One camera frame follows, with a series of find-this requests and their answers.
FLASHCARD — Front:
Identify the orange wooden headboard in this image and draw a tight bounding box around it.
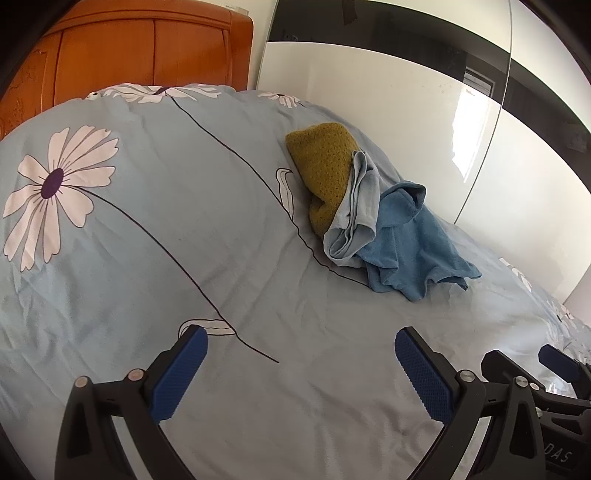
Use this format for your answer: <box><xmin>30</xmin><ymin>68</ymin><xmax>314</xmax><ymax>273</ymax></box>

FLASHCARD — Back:
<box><xmin>0</xmin><ymin>0</ymin><xmax>256</xmax><ymax>139</ymax></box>

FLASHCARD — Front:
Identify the white glossy sliding wardrobe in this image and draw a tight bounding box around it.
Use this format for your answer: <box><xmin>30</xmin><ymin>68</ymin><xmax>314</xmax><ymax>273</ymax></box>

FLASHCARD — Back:
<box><xmin>253</xmin><ymin>0</ymin><xmax>591</xmax><ymax>305</ymax></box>

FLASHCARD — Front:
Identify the light blue floral bed sheet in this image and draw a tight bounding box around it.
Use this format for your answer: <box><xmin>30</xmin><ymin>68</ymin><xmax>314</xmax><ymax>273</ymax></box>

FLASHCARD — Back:
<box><xmin>0</xmin><ymin>83</ymin><xmax>591</xmax><ymax>480</ymax></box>

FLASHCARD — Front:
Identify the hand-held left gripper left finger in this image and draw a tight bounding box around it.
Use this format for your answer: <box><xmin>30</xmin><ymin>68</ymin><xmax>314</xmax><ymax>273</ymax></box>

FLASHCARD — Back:
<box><xmin>54</xmin><ymin>324</ymin><xmax>209</xmax><ymax>480</ymax></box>

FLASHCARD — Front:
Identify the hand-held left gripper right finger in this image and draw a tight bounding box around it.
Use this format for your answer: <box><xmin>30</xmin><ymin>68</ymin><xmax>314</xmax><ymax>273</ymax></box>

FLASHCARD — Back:
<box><xmin>394</xmin><ymin>326</ymin><xmax>550</xmax><ymax>480</ymax></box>

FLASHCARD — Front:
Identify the blue terry shirt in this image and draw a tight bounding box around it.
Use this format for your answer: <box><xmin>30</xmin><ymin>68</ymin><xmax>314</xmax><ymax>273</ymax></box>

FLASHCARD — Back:
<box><xmin>353</xmin><ymin>181</ymin><xmax>483</xmax><ymax>303</ymax></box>

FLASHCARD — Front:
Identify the light blue garment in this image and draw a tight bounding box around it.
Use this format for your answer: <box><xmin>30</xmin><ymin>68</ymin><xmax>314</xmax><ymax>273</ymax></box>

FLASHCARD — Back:
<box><xmin>323</xmin><ymin>150</ymin><xmax>382</xmax><ymax>268</ymax></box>

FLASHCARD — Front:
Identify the mustard knit sweater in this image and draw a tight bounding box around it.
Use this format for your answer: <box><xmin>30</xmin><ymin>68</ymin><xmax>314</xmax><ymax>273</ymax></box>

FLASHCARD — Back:
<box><xmin>285</xmin><ymin>122</ymin><xmax>360</xmax><ymax>240</ymax></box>

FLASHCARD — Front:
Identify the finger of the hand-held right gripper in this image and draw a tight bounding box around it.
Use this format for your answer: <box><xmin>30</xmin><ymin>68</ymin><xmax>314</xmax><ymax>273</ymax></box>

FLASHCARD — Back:
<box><xmin>481</xmin><ymin>350</ymin><xmax>555</xmax><ymax>398</ymax></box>
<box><xmin>538</xmin><ymin>344</ymin><xmax>591</xmax><ymax>398</ymax></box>

